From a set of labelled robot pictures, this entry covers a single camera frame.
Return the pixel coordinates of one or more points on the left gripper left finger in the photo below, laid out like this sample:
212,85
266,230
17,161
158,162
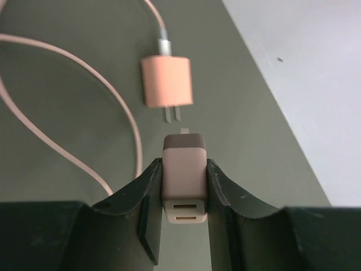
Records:
121,232

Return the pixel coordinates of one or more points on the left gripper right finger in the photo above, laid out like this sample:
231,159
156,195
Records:
245,233

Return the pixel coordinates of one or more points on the beige brown charger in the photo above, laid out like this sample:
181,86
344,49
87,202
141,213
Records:
184,188

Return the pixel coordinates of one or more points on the salmon pink charger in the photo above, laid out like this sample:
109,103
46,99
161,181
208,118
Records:
167,83

